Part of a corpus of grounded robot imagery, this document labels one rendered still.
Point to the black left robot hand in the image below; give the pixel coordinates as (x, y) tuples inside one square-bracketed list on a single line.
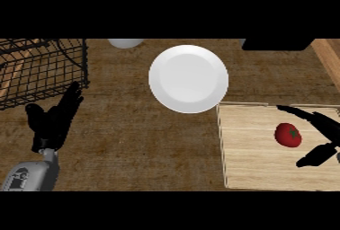
[(55, 119)]

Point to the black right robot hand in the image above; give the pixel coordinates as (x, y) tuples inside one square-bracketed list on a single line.
[(323, 124)]

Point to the red tomato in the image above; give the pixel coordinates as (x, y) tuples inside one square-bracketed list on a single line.
[(289, 135)]

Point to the white round bowl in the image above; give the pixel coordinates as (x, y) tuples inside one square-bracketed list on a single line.
[(126, 42)]

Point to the black appliance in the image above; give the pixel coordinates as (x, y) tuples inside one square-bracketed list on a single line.
[(277, 43)]

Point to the pale wooden board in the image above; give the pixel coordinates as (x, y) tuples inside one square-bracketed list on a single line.
[(328, 58)]

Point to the pale wooden tray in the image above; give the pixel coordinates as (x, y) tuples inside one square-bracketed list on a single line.
[(265, 155)]

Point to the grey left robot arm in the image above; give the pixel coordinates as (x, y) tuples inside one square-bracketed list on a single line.
[(31, 176)]

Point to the white oval plate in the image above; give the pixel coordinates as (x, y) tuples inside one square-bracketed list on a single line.
[(188, 78)]

